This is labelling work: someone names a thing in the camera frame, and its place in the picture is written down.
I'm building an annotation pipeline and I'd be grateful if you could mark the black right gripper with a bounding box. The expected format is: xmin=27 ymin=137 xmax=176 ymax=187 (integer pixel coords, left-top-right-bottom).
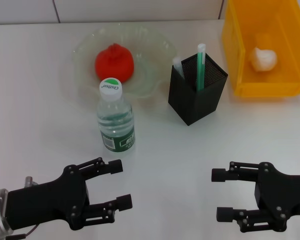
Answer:
xmin=211 ymin=161 xmax=300 ymax=233

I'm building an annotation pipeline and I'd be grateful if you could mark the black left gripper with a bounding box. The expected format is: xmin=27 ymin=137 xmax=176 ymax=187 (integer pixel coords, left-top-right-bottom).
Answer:
xmin=4 ymin=157 xmax=134 ymax=231

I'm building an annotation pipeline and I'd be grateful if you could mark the clear green-label water bottle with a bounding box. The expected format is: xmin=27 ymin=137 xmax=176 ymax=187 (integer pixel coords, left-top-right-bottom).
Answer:
xmin=96 ymin=77 xmax=136 ymax=153

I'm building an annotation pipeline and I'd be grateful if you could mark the red-orange plush orange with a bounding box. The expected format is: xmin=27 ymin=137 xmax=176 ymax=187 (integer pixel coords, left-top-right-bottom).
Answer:
xmin=94 ymin=42 xmax=135 ymax=85

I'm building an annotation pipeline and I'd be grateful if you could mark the grey pen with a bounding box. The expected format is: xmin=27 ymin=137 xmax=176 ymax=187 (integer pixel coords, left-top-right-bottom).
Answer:
xmin=172 ymin=56 xmax=185 ymax=78

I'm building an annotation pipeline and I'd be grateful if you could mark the white paper ball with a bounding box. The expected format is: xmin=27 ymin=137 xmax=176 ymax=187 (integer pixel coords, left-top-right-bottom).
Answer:
xmin=249 ymin=46 xmax=278 ymax=73

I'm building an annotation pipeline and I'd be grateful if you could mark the black mesh pen holder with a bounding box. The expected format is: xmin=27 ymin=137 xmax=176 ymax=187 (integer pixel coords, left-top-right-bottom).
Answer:
xmin=168 ymin=51 xmax=229 ymax=126

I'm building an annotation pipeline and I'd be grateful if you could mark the pale green glass fruit plate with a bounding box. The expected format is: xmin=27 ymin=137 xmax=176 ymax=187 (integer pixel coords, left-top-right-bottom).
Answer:
xmin=71 ymin=22 xmax=178 ymax=101

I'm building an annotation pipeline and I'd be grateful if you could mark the yellow plastic bin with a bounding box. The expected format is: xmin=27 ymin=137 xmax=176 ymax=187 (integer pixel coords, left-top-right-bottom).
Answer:
xmin=221 ymin=0 xmax=300 ymax=98

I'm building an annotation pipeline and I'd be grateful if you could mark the left gripper cable with plugs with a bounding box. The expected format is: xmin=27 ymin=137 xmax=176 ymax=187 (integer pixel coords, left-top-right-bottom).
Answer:
xmin=4 ymin=176 xmax=41 ymax=240

